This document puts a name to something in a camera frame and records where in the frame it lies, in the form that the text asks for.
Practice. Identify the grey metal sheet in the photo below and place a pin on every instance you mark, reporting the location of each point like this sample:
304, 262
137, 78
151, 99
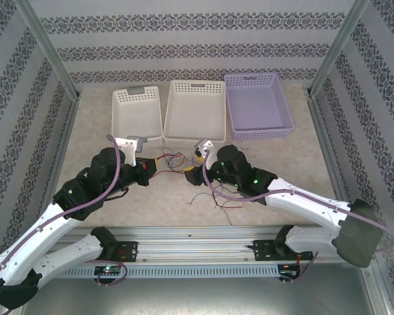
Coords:
197, 295

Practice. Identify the purple plastic basket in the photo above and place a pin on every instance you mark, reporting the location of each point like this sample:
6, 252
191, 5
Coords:
257, 108

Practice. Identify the left aluminium frame post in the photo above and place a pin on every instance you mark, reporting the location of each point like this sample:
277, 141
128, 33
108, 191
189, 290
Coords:
49, 49

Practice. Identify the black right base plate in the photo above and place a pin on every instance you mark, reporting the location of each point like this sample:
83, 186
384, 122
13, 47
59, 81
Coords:
262, 251

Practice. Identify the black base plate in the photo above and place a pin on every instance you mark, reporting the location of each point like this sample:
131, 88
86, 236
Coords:
262, 251
131, 251

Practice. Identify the small white round-hole basket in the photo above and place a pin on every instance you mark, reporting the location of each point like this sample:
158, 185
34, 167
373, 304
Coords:
136, 115

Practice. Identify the right aluminium frame post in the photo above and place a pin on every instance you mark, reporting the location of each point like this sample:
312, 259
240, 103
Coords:
336, 49

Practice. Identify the large white slotted basket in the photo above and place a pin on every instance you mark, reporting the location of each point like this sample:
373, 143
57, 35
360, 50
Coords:
195, 115

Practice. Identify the right aluminium side rail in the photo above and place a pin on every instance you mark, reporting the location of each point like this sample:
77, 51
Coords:
328, 147

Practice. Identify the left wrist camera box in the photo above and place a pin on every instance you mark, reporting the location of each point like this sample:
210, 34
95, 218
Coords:
126, 144

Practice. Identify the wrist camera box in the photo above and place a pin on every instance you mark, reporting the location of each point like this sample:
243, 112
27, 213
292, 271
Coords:
205, 144
126, 144

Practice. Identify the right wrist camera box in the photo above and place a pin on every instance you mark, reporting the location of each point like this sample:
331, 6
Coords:
205, 144

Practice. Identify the aluminium frame post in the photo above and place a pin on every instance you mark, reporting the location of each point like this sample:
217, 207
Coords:
49, 49
336, 49

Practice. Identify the right green circuit board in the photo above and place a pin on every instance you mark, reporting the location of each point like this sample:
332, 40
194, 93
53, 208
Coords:
287, 273

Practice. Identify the aluminium side rail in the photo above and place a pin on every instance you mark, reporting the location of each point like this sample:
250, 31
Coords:
57, 164
328, 147

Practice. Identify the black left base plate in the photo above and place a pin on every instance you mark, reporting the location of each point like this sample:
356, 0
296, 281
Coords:
131, 251

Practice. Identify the left green circuit board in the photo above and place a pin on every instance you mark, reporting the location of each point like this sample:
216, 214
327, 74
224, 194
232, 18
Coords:
108, 269

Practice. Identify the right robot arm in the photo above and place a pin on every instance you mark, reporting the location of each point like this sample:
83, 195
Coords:
358, 236

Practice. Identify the aluminium mounting rail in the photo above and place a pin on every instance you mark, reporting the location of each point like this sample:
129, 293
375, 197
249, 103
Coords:
197, 243

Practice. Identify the green circuit board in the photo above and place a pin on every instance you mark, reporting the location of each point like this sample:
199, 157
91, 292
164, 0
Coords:
108, 269
287, 273

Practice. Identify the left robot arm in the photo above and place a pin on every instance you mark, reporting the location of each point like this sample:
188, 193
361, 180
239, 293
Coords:
69, 252

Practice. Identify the left aluminium side rail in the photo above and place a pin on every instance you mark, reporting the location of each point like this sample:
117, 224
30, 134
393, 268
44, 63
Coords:
57, 164

